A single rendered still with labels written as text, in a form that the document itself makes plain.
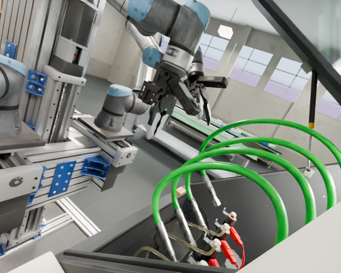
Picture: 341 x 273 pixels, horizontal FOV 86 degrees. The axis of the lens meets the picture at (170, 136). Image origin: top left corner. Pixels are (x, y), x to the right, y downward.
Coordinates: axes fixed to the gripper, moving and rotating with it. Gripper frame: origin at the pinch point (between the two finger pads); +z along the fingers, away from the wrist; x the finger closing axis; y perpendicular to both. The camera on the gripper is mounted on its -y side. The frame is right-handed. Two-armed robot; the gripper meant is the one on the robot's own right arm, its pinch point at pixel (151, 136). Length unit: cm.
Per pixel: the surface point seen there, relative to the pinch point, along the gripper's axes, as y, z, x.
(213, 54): 381, -207, -792
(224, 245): -30.8, 13.5, -1.6
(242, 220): -34, 25, -43
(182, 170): -17.5, -2.6, 12.8
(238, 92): 200, -96, -810
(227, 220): -28.5, 12.3, -10.6
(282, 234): -35.2, -3.7, 12.8
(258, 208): -36, 16, -43
